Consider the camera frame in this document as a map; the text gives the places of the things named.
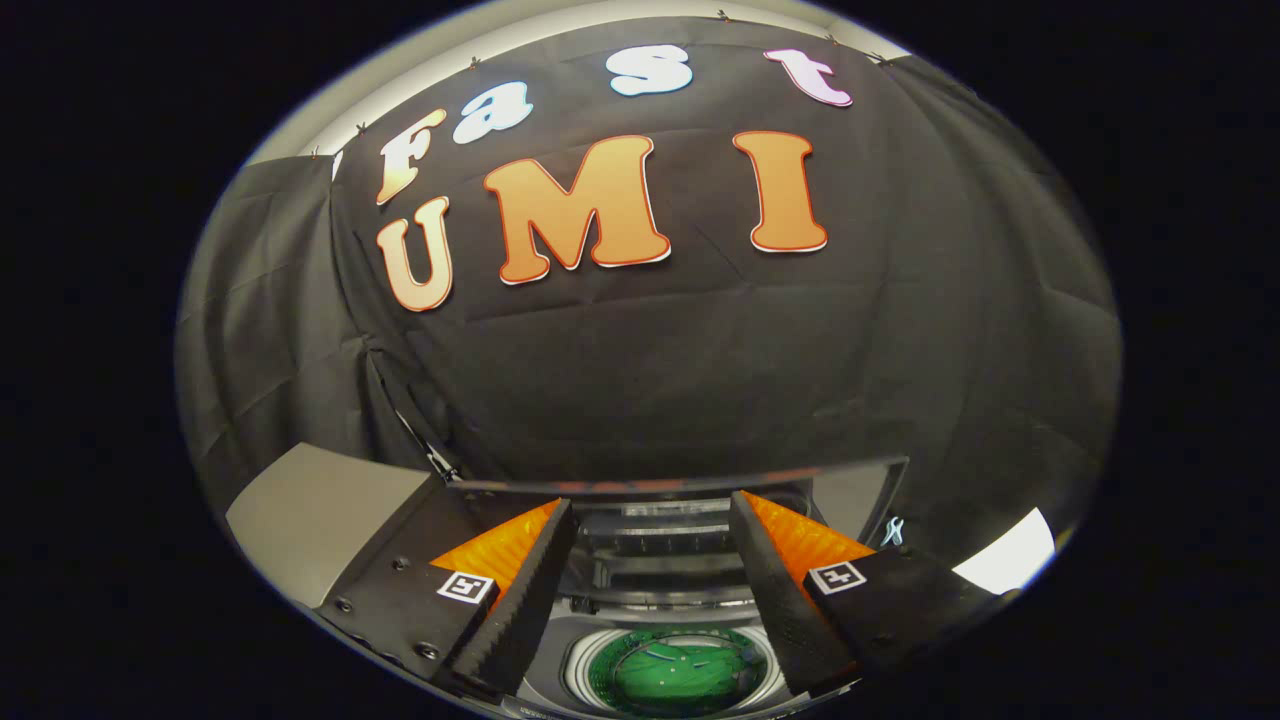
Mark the grey box stand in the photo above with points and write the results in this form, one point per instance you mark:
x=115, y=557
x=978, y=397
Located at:
x=310, y=510

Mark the green polo shirt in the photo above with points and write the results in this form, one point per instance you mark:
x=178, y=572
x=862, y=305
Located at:
x=680, y=675

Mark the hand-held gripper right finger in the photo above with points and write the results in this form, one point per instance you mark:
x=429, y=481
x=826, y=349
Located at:
x=775, y=590

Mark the grey washing machine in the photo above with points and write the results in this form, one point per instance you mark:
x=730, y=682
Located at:
x=556, y=662

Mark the white table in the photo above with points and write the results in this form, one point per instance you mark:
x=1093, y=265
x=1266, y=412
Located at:
x=1005, y=555

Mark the black backdrop cloth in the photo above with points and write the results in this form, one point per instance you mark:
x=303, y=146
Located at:
x=700, y=370

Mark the light blue clip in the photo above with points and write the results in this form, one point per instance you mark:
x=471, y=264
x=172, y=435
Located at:
x=893, y=531

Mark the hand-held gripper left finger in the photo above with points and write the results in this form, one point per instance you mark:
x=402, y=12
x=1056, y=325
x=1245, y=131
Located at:
x=535, y=590

